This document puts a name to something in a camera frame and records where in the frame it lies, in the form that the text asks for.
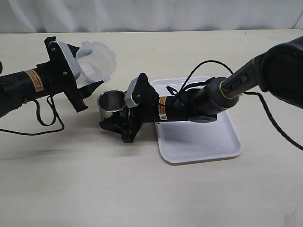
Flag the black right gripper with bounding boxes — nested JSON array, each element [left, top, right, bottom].
[[99, 72, 160, 143]]

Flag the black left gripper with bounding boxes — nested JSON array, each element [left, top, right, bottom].
[[37, 36, 104, 112]]

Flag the clear plastic measuring cup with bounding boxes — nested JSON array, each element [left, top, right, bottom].
[[76, 41, 116, 88]]

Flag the stainless steel cup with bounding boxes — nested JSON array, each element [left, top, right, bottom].
[[97, 89, 126, 120]]

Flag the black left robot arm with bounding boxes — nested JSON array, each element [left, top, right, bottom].
[[0, 36, 105, 116]]

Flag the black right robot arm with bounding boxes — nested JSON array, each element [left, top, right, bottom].
[[99, 37, 303, 143]]

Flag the white plastic tray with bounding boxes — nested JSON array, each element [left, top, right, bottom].
[[151, 76, 242, 166]]

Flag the white backdrop curtain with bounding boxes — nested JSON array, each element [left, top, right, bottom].
[[0, 0, 303, 33]]

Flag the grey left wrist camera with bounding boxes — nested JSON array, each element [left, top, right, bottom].
[[58, 42, 81, 80]]

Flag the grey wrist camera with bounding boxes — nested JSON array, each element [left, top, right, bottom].
[[124, 77, 139, 108], [58, 42, 81, 80]]

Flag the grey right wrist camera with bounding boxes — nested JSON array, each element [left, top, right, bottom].
[[124, 77, 139, 108]]

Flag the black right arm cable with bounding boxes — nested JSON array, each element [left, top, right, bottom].
[[156, 60, 303, 151]]

